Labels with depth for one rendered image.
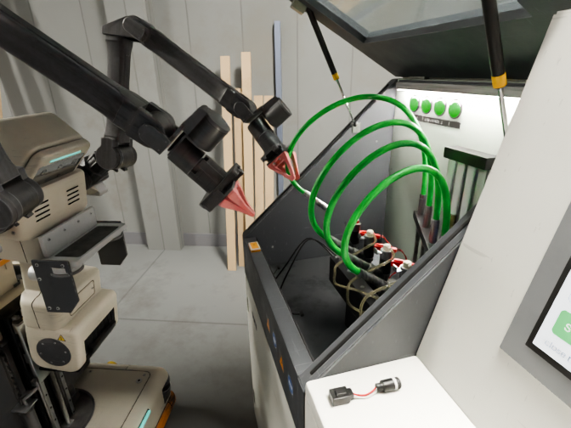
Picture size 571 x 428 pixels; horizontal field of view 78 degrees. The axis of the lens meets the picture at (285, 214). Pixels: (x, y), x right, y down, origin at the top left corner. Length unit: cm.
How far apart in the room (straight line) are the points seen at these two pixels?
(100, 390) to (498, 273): 155
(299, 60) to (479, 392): 252
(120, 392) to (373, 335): 127
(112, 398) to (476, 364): 141
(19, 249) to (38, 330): 25
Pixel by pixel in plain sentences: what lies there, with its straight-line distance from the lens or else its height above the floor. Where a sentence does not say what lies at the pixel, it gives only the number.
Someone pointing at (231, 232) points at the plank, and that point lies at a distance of 281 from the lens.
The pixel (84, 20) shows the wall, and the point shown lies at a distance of 337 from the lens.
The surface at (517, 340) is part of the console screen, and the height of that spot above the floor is 113.
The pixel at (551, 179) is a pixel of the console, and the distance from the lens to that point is 59.
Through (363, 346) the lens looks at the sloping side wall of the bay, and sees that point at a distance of 68.
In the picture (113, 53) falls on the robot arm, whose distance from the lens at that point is 124.
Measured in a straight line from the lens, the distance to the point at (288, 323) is 84.
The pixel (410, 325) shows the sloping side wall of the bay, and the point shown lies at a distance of 71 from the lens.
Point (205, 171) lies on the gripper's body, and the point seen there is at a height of 130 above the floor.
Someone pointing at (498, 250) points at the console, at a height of 123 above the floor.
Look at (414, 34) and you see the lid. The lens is 99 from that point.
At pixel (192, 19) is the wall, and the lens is 302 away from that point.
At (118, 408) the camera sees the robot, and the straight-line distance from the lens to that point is 169.
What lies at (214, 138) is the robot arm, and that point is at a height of 137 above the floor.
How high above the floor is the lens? 148
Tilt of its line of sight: 22 degrees down
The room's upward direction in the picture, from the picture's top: 1 degrees counter-clockwise
